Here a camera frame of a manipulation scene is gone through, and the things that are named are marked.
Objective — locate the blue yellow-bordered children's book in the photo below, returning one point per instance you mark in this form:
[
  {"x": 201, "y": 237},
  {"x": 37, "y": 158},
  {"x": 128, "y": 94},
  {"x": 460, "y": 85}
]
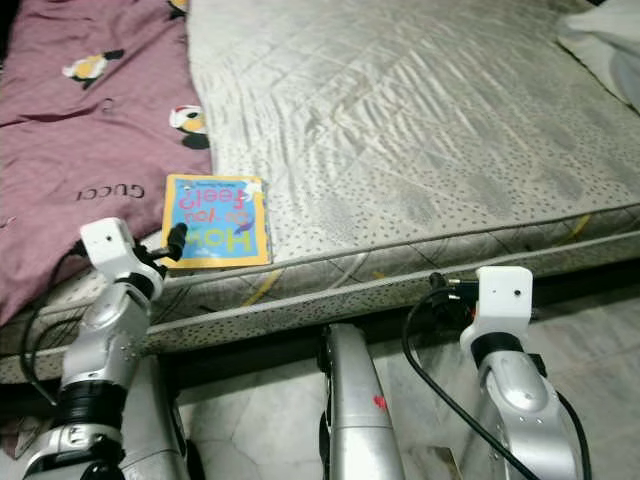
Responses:
[{"x": 220, "y": 220}]

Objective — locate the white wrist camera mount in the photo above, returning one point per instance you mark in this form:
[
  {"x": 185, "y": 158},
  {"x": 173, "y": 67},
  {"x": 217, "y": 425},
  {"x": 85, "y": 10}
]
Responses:
[
  {"x": 105, "y": 243},
  {"x": 505, "y": 293}
]

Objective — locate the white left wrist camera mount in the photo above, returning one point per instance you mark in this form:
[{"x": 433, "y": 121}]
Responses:
[{"x": 105, "y": 243}]

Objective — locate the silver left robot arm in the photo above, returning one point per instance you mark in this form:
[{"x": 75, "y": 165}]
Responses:
[{"x": 100, "y": 340}]

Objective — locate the silver left robot leg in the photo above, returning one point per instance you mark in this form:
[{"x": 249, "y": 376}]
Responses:
[{"x": 168, "y": 430}]

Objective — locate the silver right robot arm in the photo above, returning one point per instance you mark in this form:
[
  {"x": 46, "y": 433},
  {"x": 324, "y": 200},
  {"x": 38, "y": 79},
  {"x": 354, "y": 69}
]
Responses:
[{"x": 520, "y": 395}]

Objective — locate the white quilted mattress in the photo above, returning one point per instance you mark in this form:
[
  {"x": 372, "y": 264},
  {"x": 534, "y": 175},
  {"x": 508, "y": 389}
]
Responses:
[{"x": 390, "y": 120}]

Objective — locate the purple cartoon print blanket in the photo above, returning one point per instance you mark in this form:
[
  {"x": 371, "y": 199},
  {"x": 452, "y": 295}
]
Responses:
[{"x": 80, "y": 120}]

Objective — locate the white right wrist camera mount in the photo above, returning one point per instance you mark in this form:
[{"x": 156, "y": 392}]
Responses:
[{"x": 505, "y": 293}]

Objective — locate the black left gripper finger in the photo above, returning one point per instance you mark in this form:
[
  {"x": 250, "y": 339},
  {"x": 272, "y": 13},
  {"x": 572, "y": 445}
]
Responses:
[{"x": 176, "y": 242}]

